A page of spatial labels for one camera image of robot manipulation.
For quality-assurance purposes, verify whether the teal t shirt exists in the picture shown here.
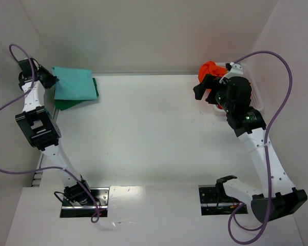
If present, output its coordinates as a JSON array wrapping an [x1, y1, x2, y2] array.
[[52, 66, 97, 100]]

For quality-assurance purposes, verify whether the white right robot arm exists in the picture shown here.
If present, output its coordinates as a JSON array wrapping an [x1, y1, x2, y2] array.
[[193, 61, 307, 223]]

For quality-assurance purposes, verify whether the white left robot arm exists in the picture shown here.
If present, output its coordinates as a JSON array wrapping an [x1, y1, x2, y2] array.
[[15, 58, 92, 206]]

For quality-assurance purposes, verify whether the orange t shirt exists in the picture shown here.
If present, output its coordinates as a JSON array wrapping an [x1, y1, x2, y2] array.
[[198, 61, 227, 84]]

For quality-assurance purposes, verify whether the white plastic basket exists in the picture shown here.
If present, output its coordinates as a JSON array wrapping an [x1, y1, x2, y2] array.
[[215, 65, 263, 111]]

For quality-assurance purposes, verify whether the green folded t shirt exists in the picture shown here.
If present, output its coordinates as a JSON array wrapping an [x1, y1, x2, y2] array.
[[54, 77, 99, 111]]

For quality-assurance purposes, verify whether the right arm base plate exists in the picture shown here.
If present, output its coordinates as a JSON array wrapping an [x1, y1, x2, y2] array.
[[198, 185, 241, 216]]

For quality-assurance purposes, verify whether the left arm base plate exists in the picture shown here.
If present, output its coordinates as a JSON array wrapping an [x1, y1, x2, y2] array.
[[54, 188, 110, 218]]

